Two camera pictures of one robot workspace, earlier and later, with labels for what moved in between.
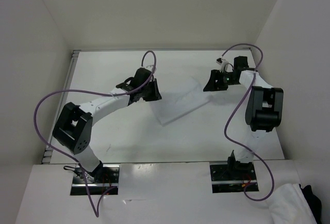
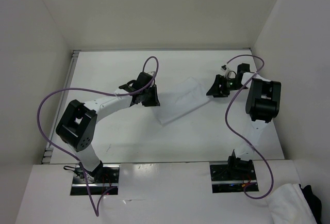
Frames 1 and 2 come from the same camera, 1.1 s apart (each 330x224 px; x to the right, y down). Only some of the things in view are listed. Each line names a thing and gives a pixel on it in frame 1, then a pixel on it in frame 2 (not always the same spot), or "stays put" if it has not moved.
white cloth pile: [286, 205] stays put
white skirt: [174, 104] stays put
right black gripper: [212, 85] → [216, 92]
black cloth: [314, 202] stays put
